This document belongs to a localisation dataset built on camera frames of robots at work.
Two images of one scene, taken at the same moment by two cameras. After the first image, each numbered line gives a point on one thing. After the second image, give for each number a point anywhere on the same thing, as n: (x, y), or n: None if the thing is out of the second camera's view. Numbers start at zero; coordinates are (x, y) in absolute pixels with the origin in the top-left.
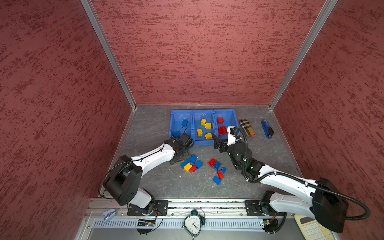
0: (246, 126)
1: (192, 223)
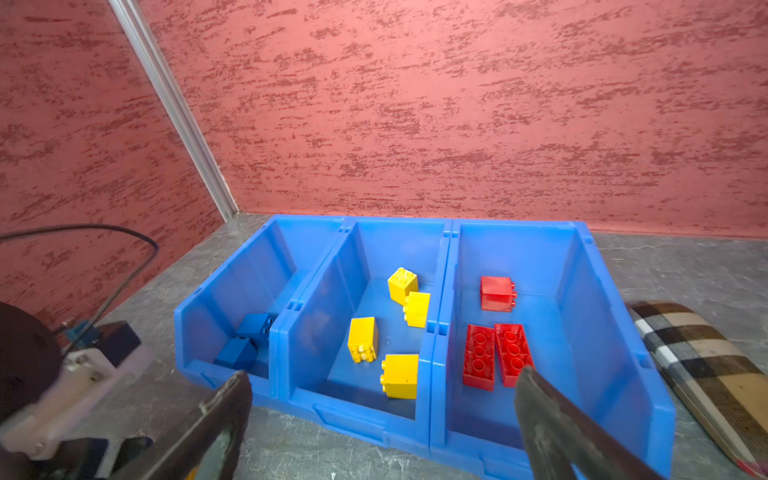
0: (718, 375)
1: None
